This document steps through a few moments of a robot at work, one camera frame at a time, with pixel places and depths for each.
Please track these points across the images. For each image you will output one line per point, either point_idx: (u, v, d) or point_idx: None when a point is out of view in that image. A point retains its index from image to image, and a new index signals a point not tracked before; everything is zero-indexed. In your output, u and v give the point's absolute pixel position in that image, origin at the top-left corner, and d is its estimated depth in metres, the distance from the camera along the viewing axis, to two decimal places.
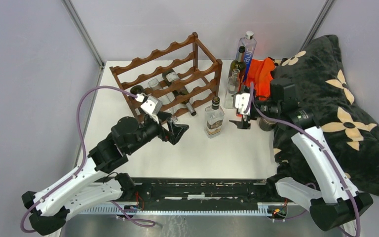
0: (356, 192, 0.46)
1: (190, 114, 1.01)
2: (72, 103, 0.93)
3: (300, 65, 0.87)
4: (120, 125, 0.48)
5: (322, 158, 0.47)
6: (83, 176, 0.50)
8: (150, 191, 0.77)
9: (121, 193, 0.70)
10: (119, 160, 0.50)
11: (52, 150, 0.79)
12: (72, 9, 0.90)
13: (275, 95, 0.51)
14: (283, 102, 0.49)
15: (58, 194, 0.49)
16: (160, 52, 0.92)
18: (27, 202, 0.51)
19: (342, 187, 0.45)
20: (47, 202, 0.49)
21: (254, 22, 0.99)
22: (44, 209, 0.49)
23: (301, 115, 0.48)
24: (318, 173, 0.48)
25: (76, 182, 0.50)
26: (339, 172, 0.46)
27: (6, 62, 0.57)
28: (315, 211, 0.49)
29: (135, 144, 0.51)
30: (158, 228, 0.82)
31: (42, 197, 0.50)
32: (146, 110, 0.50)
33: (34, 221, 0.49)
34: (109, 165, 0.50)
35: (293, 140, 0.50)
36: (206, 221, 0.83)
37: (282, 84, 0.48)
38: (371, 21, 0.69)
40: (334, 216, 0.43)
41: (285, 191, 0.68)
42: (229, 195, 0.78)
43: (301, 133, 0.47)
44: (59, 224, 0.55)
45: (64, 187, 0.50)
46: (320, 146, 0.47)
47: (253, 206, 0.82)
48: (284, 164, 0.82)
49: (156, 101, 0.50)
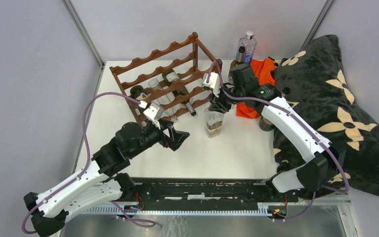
0: (329, 143, 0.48)
1: (190, 114, 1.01)
2: (72, 103, 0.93)
3: (300, 65, 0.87)
4: (125, 129, 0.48)
5: (291, 122, 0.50)
6: (87, 179, 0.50)
8: (149, 191, 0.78)
9: (121, 193, 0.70)
10: (122, 164, 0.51)
11: (52, 150, 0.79)
12: (73, 9, 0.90)
13: (236, 80, 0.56)
14: (246, 84, 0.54)
15: (60, 196, 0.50)
16: (160, 52, 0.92)
18: (29, 203, 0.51)
19: (316, 141, 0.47)
20: (49, 203, 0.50)
21: (254, 22, 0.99)
22: (46, 211, 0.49)
23: (264, 91, 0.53)
24: (292, 137, 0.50)
25: (79, 185, 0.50)
26: (309, 129, 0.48)
27: (6, 62, 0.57)
28: (301, 176, 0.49)
29: (137, 149, 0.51)
30: (158, 229, 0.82)
31: (45, 198, 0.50)
32: (148, 116, 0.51)
33: (36, 221, 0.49)
34: (113, 169, 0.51)
35: (263, 116, 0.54)
36: (206, 221, 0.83)
37: (240, 68, 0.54)
38: (371, 21, 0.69)
40: (317, 170, 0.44)
41: (281, 182, 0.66)
42: (229, 195, 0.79)
43: (267, 105, 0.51)
44: (58, 226, 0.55)
45: (67, 189, 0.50)
46: (286, 112, 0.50)
47: (253, 205, 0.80)
48: (284, 164, 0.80)
49: (159, 109, 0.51)
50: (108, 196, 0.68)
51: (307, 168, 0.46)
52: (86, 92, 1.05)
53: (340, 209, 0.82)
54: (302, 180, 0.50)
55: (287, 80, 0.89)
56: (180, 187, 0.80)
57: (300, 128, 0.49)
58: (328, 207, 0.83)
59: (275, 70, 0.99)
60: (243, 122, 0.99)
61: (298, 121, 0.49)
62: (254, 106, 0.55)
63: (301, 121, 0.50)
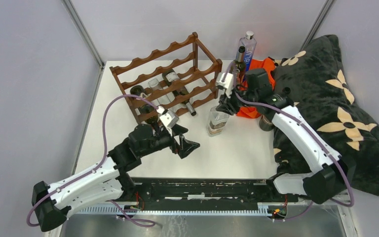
0: (338, 156, 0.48)
1: (190, 114, 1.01)
2: (72, 103, 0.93)
3: (300, 65, 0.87)
4: (137, 131, 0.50)
5: (302, 132, 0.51)
6: (102, 173, 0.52)
8: (149, 191, 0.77)
9: (121, 193, 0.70)
10: (133, 163, 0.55)
11: (52, 150, 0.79)
12: (73, 9, 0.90)
13: (250, 84, 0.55)
14: (259, 90, 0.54)
15: (75, 186, 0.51)
16: (160, 52, 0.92)
18: (41, 192, 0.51)
19: (324, 153, 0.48)
20: (62, 192, 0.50)
21: (254, 22, 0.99)
22: (58, 200, 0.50)
23: (276, 99, 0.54)
24: (300, 146, 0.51)
25: (94, 178, 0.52)
26: (319, 140, 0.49)
27: (6, 62, 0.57)
28: (307, 186, 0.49)
29: (148, 150, 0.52)
30: (158, 229, 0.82)
31: (59, 187, 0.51)
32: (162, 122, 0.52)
33: (44, 212, 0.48)
34: (125, 167, 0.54)
35: (274, 123, 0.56)
36: (206, 221, 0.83)
37: (256, 73, 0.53)
38: (372, 20, 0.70)
40: (323, 181, 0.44)
41: (283, 185, 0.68)
42: (229, 195, 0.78)
43: (278, 112, 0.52)
44: (60, 221, 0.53)
45: (82, 180, 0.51)
46: (297, 121, 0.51)
47: (253, 205, 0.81)
48: (284, 164, 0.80)
49: (173, 118, 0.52)
50: (110, 194, 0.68)
51: (315, 178, 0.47)
52: (86, 92, 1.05)
53: (340, 209, 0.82)
54: (308, 191, 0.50)
55: (287, 80, 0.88)
56: (180, 187, 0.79)
57: (310, 138, 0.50)
58: (328, 207, 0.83)
59: (274, 70, 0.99)
60: (243, 122, 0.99)
61: (309, 132, 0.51)
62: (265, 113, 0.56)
63: (312, 131, 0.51)
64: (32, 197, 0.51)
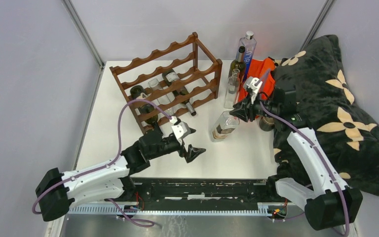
0: (345, 186, 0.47)
1: (190, 114, 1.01)
2: (72, 103, 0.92)
3: (300, 65, 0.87)
4: (147, 136, 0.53)
5: (312, 154, 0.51)
6: (115, 170, 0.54)
8: (150, 191, 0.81)
9: (121, 192, 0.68)
10: (142, 165, 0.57)
11: (52, 149, 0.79)
12: (72, 8, 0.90)
13: (277, 98, 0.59)
14: (283, 106, 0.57)
15: (89, 178, 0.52)
16: (160, 52, 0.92)
18: (55, 177, 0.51)
19: (331, 179, 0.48)
20: (76, 181, 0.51)
21: (254, 22, 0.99)
22: (71, 188, 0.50)
23: (295, 118, 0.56)
24: (309, 169, 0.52)
25: (107, 173, 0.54)
26: (328, 166, 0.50)
27: (6, 62, 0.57)
28: (308, 210, 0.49)
29: (156, 154, 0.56)
30: (158, 229, 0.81)
31: (74, 176, 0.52)
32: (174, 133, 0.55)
33: (56, 198, 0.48)
34: (135, 169, 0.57)
35: (288, 141, 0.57)
36: (206, 221, 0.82)
37: (284, 89, 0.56)
38: (372, 20, 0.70)
40: (322, 206, 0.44)
41: (285, 191, 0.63)
42: (229, 195, 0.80)
43: (294, 131, 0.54)
44: (62, 212, 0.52)
45: (96, 173, 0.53)
46: (311, 143, 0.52)
47: (253, 205, 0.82)
48: (284, 164, 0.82)
49: (187, 131, 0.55)
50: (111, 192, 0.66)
51: (315, 203, 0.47)
52: (86, 92, 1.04)
53: None
54: (308, 216, 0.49)
55: (287, 80, 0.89)
56: (180, 187, 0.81)
57: (319, 163, 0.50)
58: None
59: (274, 70, 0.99)
60: (243, 122, 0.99)
61: (320, 155, 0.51)
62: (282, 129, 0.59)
63: (322, 156, 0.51)
64: (44, 183, 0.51)
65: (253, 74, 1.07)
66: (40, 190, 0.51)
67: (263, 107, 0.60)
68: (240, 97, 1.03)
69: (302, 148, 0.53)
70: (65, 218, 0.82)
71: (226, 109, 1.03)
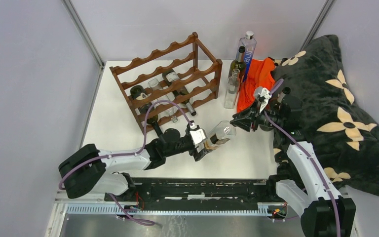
0: (338, 196, 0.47)
1: (190, 114, 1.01)
2: (72, 102, 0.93)
3: (300, 65, 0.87)
4: (167, 135, 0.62)
5: (308, 165, 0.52)
6: (140, 158, 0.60)
8: (149, 191, 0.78)
9: (126, 188, 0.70)
10: (159, 162, 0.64)
11: (52, 149, 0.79)
12: (72, 8, 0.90)
13: (283, 111, 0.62)
14: (286, 121, 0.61)
15: (122, 160, 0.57)
16: (160, 52, 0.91)
18: (93, 152, 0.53)
19: (325, 188, 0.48)
20: (112, 160, 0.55)
21: (254, 22, 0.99)
22: (108, 165, 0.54)
23: (294, 133, 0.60)
24: (305, 179, 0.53)
25: (134, 160, 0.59)
26: (322, 176, 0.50)
27: (7, 62, 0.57)
28: (303, 220, 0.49)
29: (173, 151, 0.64)
30: (158, 229, 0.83)
31: (111, 154, 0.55)
32: (194, 137, 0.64)
33: (94, 171, 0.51)
34: (152, 165, 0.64)
35: (288, 155, 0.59)
36: (206, 221, 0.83)
37: (292, 106, 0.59)
38: (372, 20, 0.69)
40: (314, 213, 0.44)
41: (284, 193, 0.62)
42: (229, 195, 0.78)
43: (293, 143, 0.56)
44: (84, 190, 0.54)
45: (126, 157, 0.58)
46: (307, 154, 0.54)
47: (253, 205, 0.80)
48: (284, 164, 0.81)
49: (206, 138, 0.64)
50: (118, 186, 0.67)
51: (309, 211, 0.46)
52: (86, 92, 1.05)
53: None
54: (304, 226, 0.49)
55: (287, 80, 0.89)
56: (180, 187, 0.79)
57: (315, 173, 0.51)
58: None
59: (274, 70, 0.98)
60: None
61: (316, 166, 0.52)
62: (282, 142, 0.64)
63: (319, 167, 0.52)
64: (78, 156, 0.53)
65: (253, 74, 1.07)
66: (71, 163, 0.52)
67: (269, 119, 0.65)
68: (240, 97, 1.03)
69: (298, 158, 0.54)
70: (65, 218, 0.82)
71: (226, 109, 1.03)
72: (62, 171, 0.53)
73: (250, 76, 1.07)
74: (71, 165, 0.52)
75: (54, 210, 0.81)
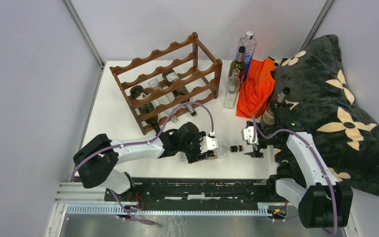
0: (335, 182, 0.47)
1: (190, 114, 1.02)
2: (72, 102, 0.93)
3: (300, 65, 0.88)
4: (189, 126, 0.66)
5: (307, 153, 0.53)
6: (152, 146, 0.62)
8: (149, 191, 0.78)
9: (129, 187, 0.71)
10: (173, 152, 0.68)
11: (52, 150, 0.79)
12: (73, 8, 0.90)
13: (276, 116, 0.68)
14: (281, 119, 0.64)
15: (132, 148, 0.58)
16: (160, 52, 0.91)
18: (106, 141, 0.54)
19: (322, 175, 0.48)
20: (124, 149, 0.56)
21: (253, 22, 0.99)
22: (120, 153, 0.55)
23: (295, 124, 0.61)
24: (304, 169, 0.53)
25: (147, 148, 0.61)
26: (321, 163, 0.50)
27: (6, 62, 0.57)
28: (300, 208, 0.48)
29: (185, 145, 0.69)
30: (158, 229, 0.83)
31: (123, 143, 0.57)
32: (208, 140, 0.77)
33: (106, 161, 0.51)
34: (166, 152, 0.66)
35: (289, 147, 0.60)
36: (206, 221, 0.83)
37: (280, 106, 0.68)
38: (371, 21, 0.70)
40: (311, 197, 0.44)
41: (284, 190, 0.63)
42: (229, 195, 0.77)
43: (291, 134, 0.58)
44: (101, 179, 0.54)
45: (139, 145, 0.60)
46: (306, 143, 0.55)
47: (253, 206, 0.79)
48: (284, 164, 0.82)
49: (217, 146, 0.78)
50: (122, 185, 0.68)
51: (305, 197, 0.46)
52: (85, 92, 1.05)
53: None
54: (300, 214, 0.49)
55: (287, 80, 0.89)
56: (180, 187, 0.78)
57: (313, 160, 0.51)
58: None
59: (274, 70, 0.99)
60: (243, 122, 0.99)
61: (314, 154, 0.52)
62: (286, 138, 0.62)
63: (317, 155, 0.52)
64: (91, 146, 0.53)
65: (253, 74, 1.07)
66: (83, 153, 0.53)
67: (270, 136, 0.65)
68: (240, 97, 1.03)
69: (298, 148, 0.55)
70: (65, 218, 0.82)
71: (226, 109, 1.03)
72: (77, 160, 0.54)
73: (250, 76, 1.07)
74: (83, 156, 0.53)
75: (54, 210, 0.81)
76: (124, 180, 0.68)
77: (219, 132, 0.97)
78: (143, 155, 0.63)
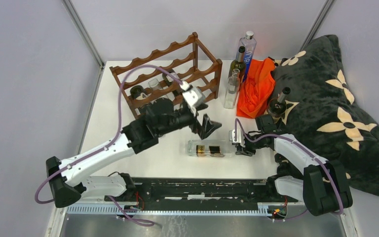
0: (325, 160, 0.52)
1: None
2: (71, 102, 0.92)
3: (300, 65, 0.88)
4: (155, 106, 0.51)
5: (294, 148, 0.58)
6: (114, 150, 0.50)
8: (149, 191, 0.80)
9: (123, 191, 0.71)
10: (151, 140, 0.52)
11: (51, 150, 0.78)
12: (72, 8, 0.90)
13: (259, 124, 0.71)
14: (264, 126, 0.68)
15: (89, 163, 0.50)
16: (160, 52, 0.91)
18: (53, 168, 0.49)
19: (312, 157, 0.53)
20: (74, 170, 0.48)
21: (253, 22, 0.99)
22: (69, 177, 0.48)
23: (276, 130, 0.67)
24: (297, 162, 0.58)
25: (108, 155, 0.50)
26: (306, 149, 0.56)
27: (6, 62, 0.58)
28: (306, 200, 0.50)
29: (167, 129, 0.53)
30: (158, 229, 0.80)
31: (69, 164, 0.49)
32: (187, 99, 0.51)
33: (56, 188, 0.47)
34: (141, 145, 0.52)
35: (278, 151, 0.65)
36: (205, 221, 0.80)
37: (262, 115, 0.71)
38: (371, 21, 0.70)
40: (309, 178, 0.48)
41: (284, 188, 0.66)
42: (229, 195, 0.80)
43: (276, 137, 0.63)
44: (74, 198, 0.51)
45: (95, 157, 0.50)
46: (289, 139, 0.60)
47: (253, 206, 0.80)
48: (284, 164, 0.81)
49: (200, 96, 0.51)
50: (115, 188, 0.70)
51: (307, 186, 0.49)
52: (85, 92, 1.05)
53: None
54: (308, 207, 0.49)
55: (287, 80, 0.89)
56: (180, 187, 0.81)
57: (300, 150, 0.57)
58: None
59: (274, 70, 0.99)
60: (243, 122, 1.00)
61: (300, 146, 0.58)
62: (268, 142, 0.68)
63: (305, 149, 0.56)
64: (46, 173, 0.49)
65: (253, 74, 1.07)
66: None
67: (255, 139, 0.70)
68: (240, 97, 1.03)
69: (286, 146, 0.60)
70: (65, 218, 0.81)
71: (226, 109, 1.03)
72: None
73: (250, 76, 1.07)
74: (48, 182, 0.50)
75: (55, 210, 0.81)
76: (112, 186, 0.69)
77: (219, 131, 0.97)
78: (115, 159, 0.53)
